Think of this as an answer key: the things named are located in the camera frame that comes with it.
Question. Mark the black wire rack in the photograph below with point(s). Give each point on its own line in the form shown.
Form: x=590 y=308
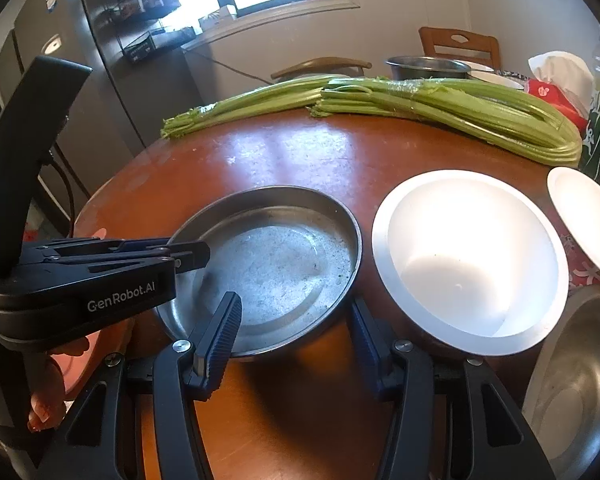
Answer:
x=145 y=29

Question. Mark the large red paper bowl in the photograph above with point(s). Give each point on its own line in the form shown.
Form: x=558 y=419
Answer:
x=472 y=261

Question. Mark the curved-back wooden chair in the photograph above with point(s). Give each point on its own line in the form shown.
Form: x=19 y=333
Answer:
x=323 y=66

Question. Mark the steel pan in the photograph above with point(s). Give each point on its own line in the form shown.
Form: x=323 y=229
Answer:
x=291 y=254

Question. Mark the far steel pot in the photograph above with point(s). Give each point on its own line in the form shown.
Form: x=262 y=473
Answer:
x=409 y=67

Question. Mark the pink chicken-shaped plate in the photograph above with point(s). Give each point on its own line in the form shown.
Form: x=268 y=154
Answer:
x=77 y=370

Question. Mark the celery bunch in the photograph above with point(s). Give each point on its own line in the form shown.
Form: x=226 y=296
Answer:
x=287 y=95
x=506 y=118

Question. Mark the right celery bunch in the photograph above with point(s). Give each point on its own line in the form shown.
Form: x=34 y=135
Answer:
x=506 y=118

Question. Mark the steel bowl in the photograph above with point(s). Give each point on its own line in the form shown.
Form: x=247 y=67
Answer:
x=562 y=402

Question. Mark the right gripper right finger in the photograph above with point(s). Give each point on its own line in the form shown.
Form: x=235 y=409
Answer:
x=485 y=434

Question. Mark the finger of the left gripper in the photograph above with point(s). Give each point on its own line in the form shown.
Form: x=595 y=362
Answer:
x=92 y=249

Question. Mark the left celery bunch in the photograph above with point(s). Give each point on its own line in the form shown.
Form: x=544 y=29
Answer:
x=287 y=95

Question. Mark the small red paper bowl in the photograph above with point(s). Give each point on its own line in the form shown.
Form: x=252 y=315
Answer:
x=576 y=198

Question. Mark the red tissue pack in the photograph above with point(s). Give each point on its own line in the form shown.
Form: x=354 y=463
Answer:
x=564 y=81

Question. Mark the left hand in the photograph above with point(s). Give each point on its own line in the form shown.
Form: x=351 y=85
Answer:
x=48 y=397

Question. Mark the wooden chair with cutout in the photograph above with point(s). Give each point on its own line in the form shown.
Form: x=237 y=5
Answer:
x=457 y=44

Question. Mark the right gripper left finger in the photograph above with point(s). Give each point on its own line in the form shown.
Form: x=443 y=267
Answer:
x=100 y=436

